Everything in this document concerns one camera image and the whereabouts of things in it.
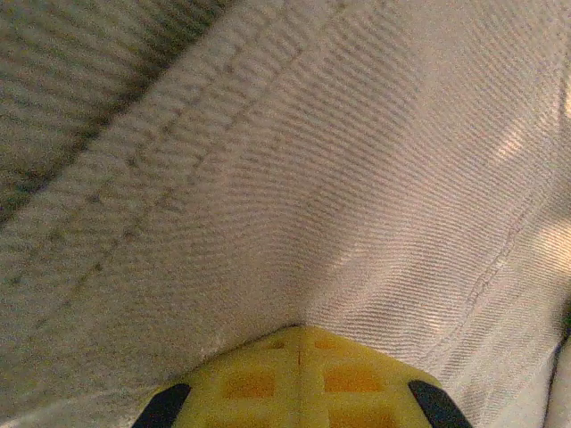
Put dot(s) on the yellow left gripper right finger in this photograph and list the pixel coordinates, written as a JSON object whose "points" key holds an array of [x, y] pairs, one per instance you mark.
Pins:
{"points": [[357, 383]]}

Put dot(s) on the tan trousers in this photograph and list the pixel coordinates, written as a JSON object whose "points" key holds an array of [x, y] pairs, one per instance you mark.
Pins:
{"points": [[312, 178]]}

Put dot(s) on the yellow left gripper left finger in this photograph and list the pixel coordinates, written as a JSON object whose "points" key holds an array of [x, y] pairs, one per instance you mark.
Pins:
{"points": [[250, 383]]}

